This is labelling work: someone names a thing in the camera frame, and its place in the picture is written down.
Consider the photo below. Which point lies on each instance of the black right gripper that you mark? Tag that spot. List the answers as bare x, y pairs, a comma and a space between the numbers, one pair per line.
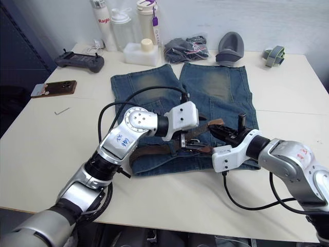
235, 135

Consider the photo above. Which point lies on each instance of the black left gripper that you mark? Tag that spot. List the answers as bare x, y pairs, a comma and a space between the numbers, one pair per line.
181, 136

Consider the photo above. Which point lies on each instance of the brown braided belt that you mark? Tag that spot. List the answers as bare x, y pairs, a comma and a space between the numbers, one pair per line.
151, 149

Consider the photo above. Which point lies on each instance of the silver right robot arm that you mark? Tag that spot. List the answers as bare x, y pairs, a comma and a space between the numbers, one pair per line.
288, 159

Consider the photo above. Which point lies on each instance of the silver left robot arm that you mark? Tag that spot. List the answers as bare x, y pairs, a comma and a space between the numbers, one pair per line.
138, 121

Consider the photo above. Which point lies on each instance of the blue denim shorts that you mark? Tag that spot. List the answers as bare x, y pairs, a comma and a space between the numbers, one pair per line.
218, 85

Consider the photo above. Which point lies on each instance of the grey felt slipper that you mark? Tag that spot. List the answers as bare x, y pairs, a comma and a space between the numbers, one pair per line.
227, 57
232, 41

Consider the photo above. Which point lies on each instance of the bagged dark folded clothes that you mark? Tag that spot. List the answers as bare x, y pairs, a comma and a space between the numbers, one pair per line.
185, 50

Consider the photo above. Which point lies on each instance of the cream cylindrical cap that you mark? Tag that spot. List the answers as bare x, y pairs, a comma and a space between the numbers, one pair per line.
146, 46

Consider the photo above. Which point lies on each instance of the white foam block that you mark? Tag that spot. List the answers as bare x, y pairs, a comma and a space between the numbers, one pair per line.
133, 55

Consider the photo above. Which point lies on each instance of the cream bottle with purple tag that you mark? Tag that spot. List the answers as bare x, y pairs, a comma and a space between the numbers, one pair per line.
146, 23

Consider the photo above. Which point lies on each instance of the clear plastic shaker bottle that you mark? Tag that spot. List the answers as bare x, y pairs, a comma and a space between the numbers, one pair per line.
123, 31

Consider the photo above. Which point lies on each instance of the dark grey handheld controller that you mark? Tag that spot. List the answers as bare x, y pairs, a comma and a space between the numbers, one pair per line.
82, 61

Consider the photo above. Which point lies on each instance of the small metal hex key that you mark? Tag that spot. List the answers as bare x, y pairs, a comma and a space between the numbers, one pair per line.
61, 111

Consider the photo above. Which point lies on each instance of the white bottle with red lettering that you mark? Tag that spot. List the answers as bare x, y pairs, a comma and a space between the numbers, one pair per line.
104, 28

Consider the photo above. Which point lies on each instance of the brown smartphone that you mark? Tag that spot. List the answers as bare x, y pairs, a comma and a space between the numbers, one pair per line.
57, 88

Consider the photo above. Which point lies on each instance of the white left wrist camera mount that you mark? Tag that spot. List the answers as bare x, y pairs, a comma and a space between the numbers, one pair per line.
183, 114

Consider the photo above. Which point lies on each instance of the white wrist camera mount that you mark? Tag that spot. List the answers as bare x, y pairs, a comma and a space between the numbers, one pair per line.
228, 157
183, 114

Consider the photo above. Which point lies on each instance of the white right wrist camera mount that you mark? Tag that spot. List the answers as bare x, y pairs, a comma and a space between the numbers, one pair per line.
228, 157

